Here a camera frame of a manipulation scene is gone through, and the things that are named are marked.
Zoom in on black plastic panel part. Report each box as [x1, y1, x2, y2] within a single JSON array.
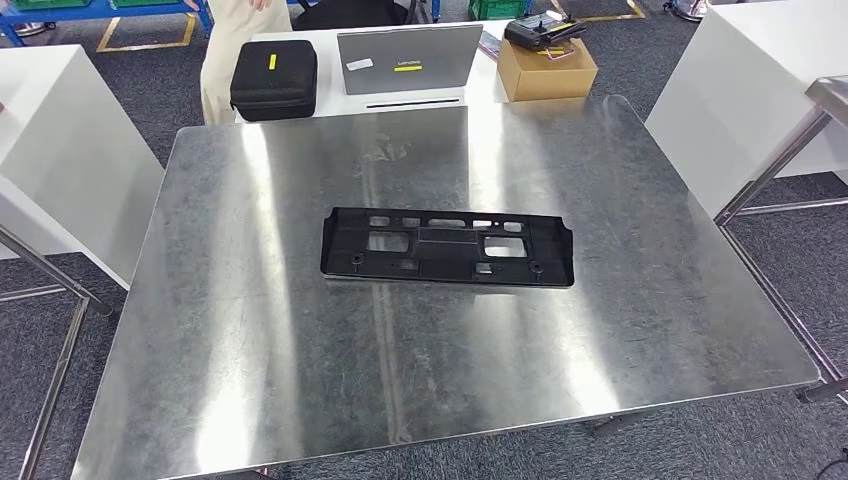
[[320, 206, 576, 289]]

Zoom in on grey equipment case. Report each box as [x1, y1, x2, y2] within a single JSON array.
[[336, 23, 485, 97]]

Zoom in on brown cardboard box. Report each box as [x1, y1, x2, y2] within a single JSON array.
[[496, 36, 599, 103]]

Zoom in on flat dark device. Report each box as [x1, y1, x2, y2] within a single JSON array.
[[478, 29, 506, 63]]

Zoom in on black carry case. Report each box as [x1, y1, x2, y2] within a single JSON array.
[[229, 39, 319, 123]]

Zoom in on black remote controller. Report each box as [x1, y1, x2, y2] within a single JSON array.
[[503, 11, 588, 53]]

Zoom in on black seat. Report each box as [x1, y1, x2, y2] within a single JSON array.
[[291, 0, 420, 32]]

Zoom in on green plastic crate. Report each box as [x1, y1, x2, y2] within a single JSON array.
[[468, 0, 533, 22]]

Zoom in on person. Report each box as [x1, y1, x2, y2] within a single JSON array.
[[184, 0, 294, 127]]

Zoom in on white cabinet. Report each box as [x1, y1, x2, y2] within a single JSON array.
[[0, 44, 166, 291], [644, 0, 848, 220]]

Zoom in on silver stand base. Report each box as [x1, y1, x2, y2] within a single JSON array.
[[662, 0, 713, 22]]

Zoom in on black floor cable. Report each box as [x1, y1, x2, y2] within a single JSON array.
[[816, 449, 848, 480]]

